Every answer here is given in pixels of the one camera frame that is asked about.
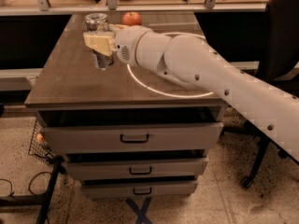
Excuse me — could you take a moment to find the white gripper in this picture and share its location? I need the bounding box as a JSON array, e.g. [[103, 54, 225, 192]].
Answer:
[[83, 24, 152, 67]]

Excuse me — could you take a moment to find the silver blue redbull can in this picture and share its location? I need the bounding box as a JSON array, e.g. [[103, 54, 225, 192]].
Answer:
[[85, 13, 114, 71]]

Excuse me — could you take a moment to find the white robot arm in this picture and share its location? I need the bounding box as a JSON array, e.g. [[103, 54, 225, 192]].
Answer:
[[83, 25, 299, 160]]

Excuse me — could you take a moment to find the red apple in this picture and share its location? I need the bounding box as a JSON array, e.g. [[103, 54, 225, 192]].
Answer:
[[121, 12, 142, 26]]

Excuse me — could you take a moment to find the grey drawer cabinet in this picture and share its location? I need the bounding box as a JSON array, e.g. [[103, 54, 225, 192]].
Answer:
[[25, 15, 226, 187]]

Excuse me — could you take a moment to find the top grey drawer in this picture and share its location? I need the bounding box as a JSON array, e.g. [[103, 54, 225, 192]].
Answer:
[[42, 122, 223, 154]]

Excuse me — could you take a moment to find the grey drawer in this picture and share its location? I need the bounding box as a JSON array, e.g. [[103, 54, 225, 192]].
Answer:
[[81, 180, 198, 199], [42, 122, 223, 154], [66, 158, 208, 181]]

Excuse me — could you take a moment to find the small orange ball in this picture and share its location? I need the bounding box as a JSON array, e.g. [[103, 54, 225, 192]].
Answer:
[[36, 133, 45, 143]]

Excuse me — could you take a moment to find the middle grey drawer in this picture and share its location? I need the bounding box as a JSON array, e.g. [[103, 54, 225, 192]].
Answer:
[[66, 158, 208, 181]]

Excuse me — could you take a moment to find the bottom grey drawer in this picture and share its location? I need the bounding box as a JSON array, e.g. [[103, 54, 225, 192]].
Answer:
[[81, 180, 198, 199]]

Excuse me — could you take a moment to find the black office chair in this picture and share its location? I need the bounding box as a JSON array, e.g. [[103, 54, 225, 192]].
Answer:
[[222, 0, 299, 189]]

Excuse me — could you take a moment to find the black metal stand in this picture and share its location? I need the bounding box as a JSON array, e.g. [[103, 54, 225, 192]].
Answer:
[[0, 156, 64, 224]]

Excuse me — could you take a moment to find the black wire basket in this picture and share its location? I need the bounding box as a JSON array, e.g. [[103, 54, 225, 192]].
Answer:
[[28, 120, 56, 164]]

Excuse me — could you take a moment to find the black floor cable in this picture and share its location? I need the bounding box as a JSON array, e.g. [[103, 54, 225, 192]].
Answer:
[[0, 171, 53, 198]]

